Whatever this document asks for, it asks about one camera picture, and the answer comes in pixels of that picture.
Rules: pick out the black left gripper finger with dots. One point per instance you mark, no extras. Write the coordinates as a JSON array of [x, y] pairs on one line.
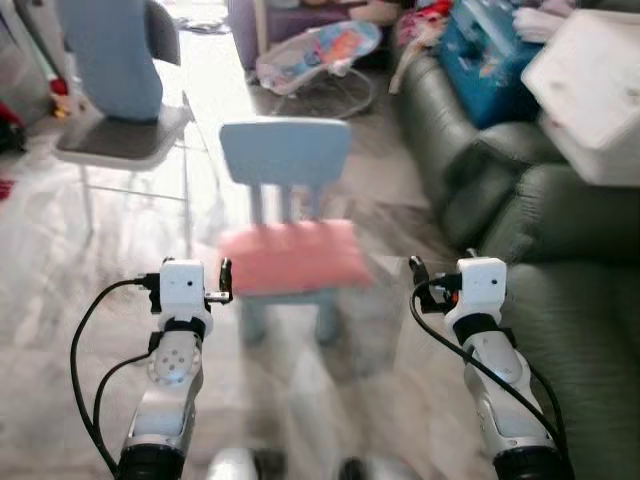
[[226, 275]]

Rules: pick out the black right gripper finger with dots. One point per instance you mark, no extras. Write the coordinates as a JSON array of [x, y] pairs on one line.
[[417, 270]]

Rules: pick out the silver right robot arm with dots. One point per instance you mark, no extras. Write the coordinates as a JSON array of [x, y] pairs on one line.
[[500, 380]]

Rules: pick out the green leather sofa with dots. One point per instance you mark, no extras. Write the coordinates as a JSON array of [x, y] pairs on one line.
[[520, 230]]

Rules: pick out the pink seat cushion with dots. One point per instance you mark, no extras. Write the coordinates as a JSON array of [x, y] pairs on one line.
[[295, 258]]

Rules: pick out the light blue child chair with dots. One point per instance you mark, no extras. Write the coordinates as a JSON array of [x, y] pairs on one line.
[[285, 150]]

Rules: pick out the white metal chair grey seat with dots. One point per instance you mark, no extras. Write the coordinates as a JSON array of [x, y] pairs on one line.
[[125, 140]]

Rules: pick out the silver left robot leg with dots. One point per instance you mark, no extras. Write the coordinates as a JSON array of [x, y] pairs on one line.
[[240, 466]]

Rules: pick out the silver robot leg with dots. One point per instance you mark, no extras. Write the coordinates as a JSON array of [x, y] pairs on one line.
[[240, 466], [368, 470]]

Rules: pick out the silver right robot leg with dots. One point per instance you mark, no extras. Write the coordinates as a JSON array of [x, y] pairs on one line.
[[368, 470]]

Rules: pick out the blue plastic box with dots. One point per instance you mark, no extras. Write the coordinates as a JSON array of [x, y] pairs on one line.
[[485, 65]]

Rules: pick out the colourful baby bouncer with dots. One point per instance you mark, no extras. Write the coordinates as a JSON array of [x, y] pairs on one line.
[[320, 58]]

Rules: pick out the pink patterned cloth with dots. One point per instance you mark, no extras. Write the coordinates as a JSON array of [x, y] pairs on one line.
[[420, 35]]

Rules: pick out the small red white toy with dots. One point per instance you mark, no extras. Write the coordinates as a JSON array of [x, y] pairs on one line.
[[61, 100]]

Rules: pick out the white box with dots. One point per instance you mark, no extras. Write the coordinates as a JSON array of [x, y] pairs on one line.
[[590, 95]]

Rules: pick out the light blue back cushion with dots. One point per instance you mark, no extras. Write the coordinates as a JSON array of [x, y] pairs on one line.
[[110, 60]]

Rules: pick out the purple furniture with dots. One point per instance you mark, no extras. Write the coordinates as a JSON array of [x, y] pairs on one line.
[[270, 25]]

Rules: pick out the white mesh panel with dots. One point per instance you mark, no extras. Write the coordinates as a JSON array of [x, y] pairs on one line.
[[22, 55]]

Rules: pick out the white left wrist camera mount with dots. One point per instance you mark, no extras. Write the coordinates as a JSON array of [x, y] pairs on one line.
[[183, 288]]

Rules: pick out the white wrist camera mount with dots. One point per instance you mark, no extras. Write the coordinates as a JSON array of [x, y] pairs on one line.
[[183, 288], [482, 287]]

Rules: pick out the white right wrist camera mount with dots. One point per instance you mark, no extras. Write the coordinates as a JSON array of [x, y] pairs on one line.
[[482, 287]]

